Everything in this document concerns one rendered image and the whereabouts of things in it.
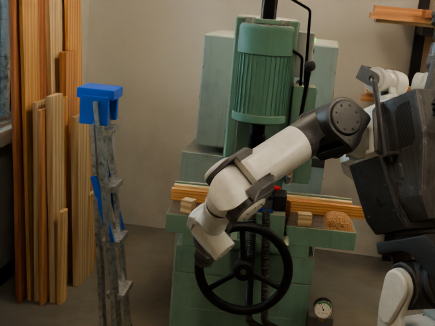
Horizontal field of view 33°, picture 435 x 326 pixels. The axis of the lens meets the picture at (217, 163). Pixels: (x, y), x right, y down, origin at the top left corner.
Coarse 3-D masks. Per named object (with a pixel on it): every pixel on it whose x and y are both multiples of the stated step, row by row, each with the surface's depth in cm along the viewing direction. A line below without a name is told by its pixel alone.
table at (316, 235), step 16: (176, 208) 239; (176, 224) 233; (288, 224) 232; (320, 224) 235; (352, 224) 238; (288, 240) 227; (304, 240) 232; (320, 240) 231; (336, 240) 231; (352, 240) 231
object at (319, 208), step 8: (176, 192) 247; (184, 192) 247; (192, 192) 247; (200, 192) 247; (176, 200) 248; (200, 200) 247; (296, 200) 246; (296, 208) 246; (304, 208) 245; (312, 208) 245; (320, 208) 245; (328, 208) 245; (336, 208) 245; (344, 208) 244; (352, 208) 244; (360, 208) 244; (352, 216) 245; (360, 216) 245
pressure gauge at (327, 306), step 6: (318, 300) 230; (324, 300) 229; (318, 306) 230; (324, 306) 229; (330, 306) 229; (318, 312) 230; (324, 312) 230; (330, 312) 230; (318, 318) 233; (324, 318) 230
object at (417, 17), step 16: (384, 16) 402; (400, 16) 401; (416, 16) 412; (416, 32) 435; (432, 32) 405; (416, 48) 443; (416, 64) 445; (368, 96) 421; (384, 240) 477; (384, 256) 474
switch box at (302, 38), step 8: (304, 32) 260; (312, 32) 263; (304, 40) 261; (312, 40) 260; (304, 48) 261; (312, 48) 261; (296, 56) 262; (304, 56) 262; (312, 56) 262; (296, 64) 263; (296, 72) 263
